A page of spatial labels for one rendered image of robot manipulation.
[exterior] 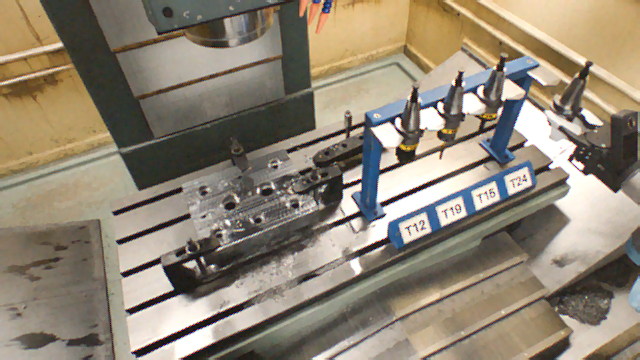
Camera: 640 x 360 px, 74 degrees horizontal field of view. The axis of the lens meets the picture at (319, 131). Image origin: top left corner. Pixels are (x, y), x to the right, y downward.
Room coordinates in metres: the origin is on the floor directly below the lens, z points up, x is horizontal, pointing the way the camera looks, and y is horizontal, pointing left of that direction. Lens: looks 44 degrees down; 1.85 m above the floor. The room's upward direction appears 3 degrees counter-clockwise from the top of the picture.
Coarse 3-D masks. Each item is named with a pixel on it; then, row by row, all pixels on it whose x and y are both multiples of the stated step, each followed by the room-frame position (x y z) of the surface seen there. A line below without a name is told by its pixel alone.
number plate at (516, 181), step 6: (522, 168) 0.74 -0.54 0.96; (510, 174) 0.72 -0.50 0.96; (516, 174) 0.72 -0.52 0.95; (522, 174) 0.73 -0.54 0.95; (528, 174) 0.73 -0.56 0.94; (510, 180) 0.71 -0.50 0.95; (516, 180) 0.71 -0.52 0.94; (522, 180) 0.71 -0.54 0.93; (528, 180) 0.72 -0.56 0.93; (510, 186) 0.70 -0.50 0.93; (516, 186) 0.70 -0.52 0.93; (522, 186) 0.70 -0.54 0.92; (528, 186) 0.71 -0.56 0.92; (510, 192) 0.69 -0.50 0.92
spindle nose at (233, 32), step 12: (252, 12) 0.61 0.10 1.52; (264, 12) 0.63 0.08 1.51; (204, 24) 0.59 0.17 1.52; (216, 24) 0.59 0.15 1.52; (228, 24) 0.59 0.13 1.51; (240, 24) 0.60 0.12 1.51; (252, 24) 0.61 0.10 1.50; (264, 24) 0.63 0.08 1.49; (192, 36) 0.61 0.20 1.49; (204, 36) 0.60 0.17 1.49; (216, 36) 0.59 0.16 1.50; (228, 36) 0.59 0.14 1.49; (240, 36) 0.60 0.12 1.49; (252, 36) 0.61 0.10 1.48; (216, 48) 0.60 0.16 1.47
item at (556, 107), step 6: (558, 96) 0.72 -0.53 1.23; (552, 102) 0.71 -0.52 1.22; (558, 102) 0.70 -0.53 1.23; (582, 102) 0.69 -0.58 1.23; (552, 108) 0.70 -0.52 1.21; (558, 108) 0.68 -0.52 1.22; (564, 108) 0.68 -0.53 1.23; (570, 108) 0.67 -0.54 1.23; (576, 108) 0.68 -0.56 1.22; (582, 108) 0.67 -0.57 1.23; (558, 114) 0.68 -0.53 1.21; (564, 114) 0.67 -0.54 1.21; (570, 114) 0.67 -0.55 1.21; (576, 114) 0.68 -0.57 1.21
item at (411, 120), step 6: (408, 102) 0.65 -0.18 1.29; (414, 102) 0.64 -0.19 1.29; (420, 102) 0.65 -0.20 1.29; (408, 108) 0.65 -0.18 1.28; (414, 108) 0.64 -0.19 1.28; (420, 108) 0.65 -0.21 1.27; (402, 114) 0.66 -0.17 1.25; (408, 114) 0.64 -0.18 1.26; (414, 114) 0.64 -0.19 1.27; (420, 114) 0.64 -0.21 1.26; (402, 120) 0.65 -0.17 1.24; (408, 120) 0.64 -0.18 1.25; (414, 120) 0.64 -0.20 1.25; (420, 120) 0.64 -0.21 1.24; (402, 126) 0.64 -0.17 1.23; (408, 126) 0.64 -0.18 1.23; (414, 126) 0.63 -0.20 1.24; (420, 126) 0.64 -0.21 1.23
